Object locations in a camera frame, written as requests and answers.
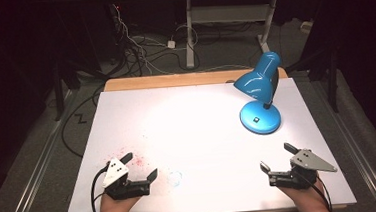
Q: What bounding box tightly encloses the white table cover board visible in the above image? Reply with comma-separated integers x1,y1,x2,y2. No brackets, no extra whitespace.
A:
56,73,358,212

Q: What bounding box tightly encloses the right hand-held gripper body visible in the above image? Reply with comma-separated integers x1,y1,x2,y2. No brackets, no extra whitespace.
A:
266,146,340,192

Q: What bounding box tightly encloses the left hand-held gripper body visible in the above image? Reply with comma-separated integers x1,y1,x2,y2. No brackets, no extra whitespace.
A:
100,155,152,202

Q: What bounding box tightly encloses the white metal desk frame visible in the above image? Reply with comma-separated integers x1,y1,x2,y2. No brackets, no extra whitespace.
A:
181,0,283,70

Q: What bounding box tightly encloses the long black floor cable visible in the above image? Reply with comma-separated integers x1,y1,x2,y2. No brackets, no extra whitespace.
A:
56,83,111,160

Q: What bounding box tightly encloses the blue desk lamp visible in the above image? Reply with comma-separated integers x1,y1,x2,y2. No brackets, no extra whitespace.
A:
230,49,287,138

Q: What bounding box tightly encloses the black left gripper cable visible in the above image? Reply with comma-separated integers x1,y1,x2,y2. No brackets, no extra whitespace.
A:
88,166,113,212

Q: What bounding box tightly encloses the silver floor rail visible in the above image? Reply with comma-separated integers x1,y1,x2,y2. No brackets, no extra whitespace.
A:
311,76,376,212
0,88,84,212

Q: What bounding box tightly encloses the bundle of floor cables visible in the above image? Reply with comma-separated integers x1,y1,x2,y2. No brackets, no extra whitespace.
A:
106,0,202,79

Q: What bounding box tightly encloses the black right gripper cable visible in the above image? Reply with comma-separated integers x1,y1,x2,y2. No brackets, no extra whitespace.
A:
294,167,334,212

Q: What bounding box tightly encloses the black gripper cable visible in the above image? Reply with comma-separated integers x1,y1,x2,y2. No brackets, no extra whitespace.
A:
88,166,113,212
294,167,334,212

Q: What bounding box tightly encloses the white power strip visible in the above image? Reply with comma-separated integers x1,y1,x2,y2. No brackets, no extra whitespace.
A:
299,20,315,35

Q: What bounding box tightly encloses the person's right hand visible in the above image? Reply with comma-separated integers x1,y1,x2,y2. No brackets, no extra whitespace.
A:
276,177,333,212

